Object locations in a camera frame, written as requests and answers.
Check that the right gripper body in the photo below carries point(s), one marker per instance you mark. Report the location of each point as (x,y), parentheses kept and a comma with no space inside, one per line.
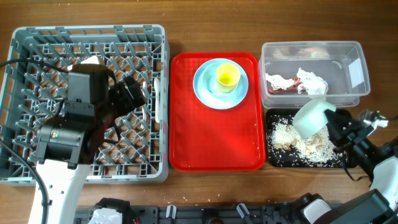
(359,135)

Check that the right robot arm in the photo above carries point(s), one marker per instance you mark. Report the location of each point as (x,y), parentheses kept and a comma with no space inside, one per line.
(350,137)

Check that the yellow-green plastic cup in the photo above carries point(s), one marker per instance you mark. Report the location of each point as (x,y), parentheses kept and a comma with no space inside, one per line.
(228,77)

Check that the white plastic spoon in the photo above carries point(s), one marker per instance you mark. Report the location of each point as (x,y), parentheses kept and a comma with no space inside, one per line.
(157,99)

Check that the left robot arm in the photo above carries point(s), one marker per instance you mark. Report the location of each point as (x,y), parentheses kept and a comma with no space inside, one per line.
(67,142)

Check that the light blue plate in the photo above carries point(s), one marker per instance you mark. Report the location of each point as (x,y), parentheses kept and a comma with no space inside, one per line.
(206,88)

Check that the rice and nut scraps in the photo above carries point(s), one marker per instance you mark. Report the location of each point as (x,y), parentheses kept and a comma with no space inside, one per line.
(301,144)

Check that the grey dishwasher rack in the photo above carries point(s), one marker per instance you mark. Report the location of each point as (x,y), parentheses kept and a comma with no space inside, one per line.
(34,84)

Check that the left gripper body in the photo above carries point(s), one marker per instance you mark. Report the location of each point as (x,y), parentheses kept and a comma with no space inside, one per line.
(103,108)

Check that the white plastic fork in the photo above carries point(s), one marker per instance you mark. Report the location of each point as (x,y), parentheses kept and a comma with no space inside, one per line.
(145,110)

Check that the red plastic tray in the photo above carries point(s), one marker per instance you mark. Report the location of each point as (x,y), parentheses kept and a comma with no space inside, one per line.
(206,139)

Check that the red strawberry cake wrapper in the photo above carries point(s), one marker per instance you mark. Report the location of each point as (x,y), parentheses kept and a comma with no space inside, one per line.
(293,87)

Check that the clear plastic bin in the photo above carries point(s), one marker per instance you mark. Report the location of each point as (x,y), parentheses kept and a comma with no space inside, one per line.
(340,63)

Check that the black plastic tray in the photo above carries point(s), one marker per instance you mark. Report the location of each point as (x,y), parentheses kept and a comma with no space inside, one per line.
(280,158)

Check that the mint green bowl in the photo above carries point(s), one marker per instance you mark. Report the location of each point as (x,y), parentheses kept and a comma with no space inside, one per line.
(311,117)

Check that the crumpled white paper piece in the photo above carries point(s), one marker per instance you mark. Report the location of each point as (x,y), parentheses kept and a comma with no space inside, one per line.
(277,81)

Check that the white napkin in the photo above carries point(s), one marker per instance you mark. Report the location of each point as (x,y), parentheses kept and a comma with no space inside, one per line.
(311,83)

